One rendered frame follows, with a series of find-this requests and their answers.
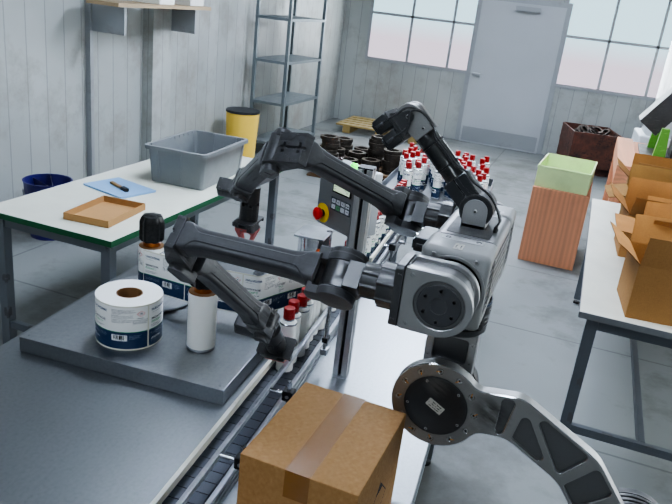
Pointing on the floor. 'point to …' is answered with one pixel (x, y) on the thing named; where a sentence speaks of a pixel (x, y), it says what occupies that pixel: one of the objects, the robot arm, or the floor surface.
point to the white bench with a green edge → (47, 207)
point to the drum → (243, 126)
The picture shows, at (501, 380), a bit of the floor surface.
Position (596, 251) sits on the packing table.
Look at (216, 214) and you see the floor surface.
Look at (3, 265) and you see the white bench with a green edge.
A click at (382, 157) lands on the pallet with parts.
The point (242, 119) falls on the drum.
